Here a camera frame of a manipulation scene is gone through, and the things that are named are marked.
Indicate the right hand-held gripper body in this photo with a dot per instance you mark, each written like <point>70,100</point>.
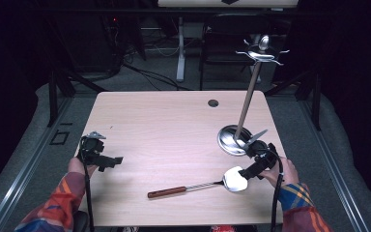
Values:
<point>261,154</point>

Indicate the person's right hand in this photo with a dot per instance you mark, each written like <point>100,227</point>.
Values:
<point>285,172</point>

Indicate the white desk leg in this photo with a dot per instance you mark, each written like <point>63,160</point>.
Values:
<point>181,48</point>

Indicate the person's left hand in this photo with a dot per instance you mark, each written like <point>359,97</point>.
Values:
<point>77,167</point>

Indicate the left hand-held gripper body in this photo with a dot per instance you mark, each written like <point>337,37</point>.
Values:
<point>91,150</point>

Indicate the black metal stand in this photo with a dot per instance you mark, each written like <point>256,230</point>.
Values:
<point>58,90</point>
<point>306,93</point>

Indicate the black chair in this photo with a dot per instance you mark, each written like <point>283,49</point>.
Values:
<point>228,35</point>

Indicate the metal utensil hanging rack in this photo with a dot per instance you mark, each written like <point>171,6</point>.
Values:
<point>238,135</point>

